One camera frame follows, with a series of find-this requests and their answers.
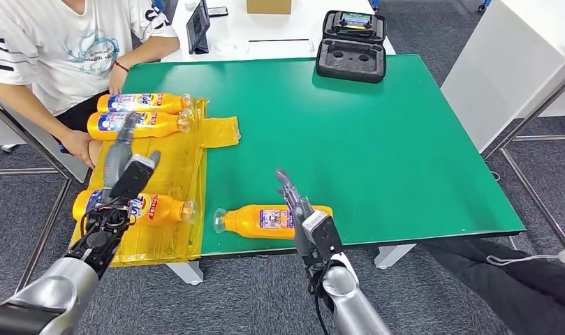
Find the person's right hand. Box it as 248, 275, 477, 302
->
59, 129, 96, 169

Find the person's left hand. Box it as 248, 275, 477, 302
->
108, 64, 130, 96

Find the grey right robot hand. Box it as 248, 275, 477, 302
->
274, 168, 316, 268

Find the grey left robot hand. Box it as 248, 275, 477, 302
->
101, 112, 162, 202

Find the orange detergent bottle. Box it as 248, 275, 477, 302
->
96, 92, 194, 116
212, 204, 335, 241
86, 110, 193, 142
71, 188, 198, 229

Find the yellow taped cardboard mat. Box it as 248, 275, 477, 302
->
69, 94, 242, 269

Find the black garment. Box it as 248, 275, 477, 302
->
420, 239, 565, 335

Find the person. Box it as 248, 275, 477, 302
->
0, 0, 182, 170

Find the black tablet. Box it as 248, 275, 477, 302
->
186, 0, 212, 55

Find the white table foot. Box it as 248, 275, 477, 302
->
166, 261, 205, 285
374, 245, 417, 271

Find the black foam-lined case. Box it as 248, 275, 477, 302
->
314, 10, 388, 85

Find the white table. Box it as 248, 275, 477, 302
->
161, 0, 397, 64

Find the white flat panel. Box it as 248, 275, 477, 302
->
246, 38, 316, 59

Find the brown cardboard box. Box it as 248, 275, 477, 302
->
246, 0, 293, 15

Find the black handheld controller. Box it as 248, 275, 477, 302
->
332, 12, 379, 32

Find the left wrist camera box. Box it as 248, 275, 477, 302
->
109, 154, 158, 205

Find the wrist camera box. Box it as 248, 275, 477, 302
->
109, 154, 158, 205
302, 209, 344, 264

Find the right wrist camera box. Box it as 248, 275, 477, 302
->
302, 209, 344, 264

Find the steel table frame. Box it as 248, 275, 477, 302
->
483, 43, 565, 248
0, 85, 91, 297

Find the white remote strap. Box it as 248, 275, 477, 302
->
485, 253, 562, 268

